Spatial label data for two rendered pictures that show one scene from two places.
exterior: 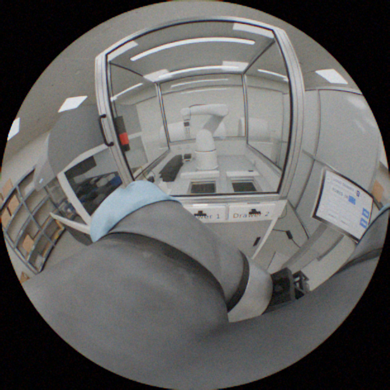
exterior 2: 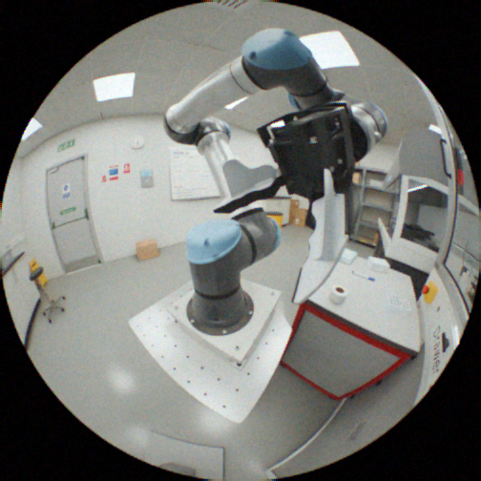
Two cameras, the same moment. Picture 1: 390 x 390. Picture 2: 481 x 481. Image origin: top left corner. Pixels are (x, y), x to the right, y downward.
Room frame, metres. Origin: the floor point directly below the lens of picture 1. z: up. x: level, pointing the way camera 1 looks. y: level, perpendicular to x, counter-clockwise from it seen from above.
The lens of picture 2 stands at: (0.00, -0.25, 1.14)
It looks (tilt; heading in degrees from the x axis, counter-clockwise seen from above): 21 degrees down; 129
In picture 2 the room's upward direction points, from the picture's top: straight up
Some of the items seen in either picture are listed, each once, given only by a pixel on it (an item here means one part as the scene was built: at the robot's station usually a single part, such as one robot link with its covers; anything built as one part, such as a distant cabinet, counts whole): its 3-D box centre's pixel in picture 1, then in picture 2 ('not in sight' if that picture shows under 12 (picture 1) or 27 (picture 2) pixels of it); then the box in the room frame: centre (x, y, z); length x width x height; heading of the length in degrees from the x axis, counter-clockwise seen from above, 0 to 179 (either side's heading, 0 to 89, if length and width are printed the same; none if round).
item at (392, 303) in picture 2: not in sight; (397, 304); (0.38, 0.30, 0.78); 0.12 x 0.08 x 0.04; 177
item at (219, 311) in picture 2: not in sight; (218, 293); (-0.22, -0.08, 0.88); 0.15 x 0.15 x 0.10
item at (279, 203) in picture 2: not in sight; (270, 206); (-1.90, 3.48, 0.61); 1.15 x 0.72 x 1.22; 78
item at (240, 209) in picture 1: (251, 211); not in sight; (0.43, -0.33, 0.87); 0.29 x 0.02 x 0.11; 78
